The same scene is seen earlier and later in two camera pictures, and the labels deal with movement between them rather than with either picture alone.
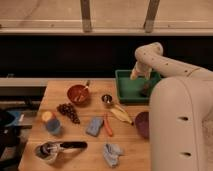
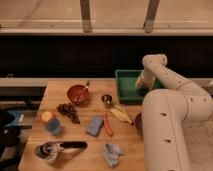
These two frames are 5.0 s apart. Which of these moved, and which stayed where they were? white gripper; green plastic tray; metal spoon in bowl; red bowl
Moved: white gripper
Stayed: red bowl; green plastic tray; metal spoon in bowl
